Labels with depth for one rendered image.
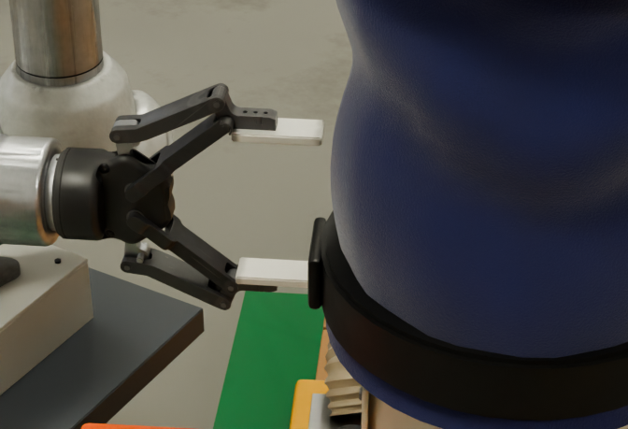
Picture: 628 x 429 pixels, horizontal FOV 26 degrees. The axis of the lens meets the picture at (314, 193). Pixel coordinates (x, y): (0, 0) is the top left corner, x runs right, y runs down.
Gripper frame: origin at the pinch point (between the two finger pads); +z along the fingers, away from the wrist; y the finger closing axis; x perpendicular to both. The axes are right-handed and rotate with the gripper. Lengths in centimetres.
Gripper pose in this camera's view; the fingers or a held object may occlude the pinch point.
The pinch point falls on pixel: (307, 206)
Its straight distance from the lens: 109.6
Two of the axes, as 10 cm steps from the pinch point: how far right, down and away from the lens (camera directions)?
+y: -0.1, 8.5, 5.3
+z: 10.0, 0.5, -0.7
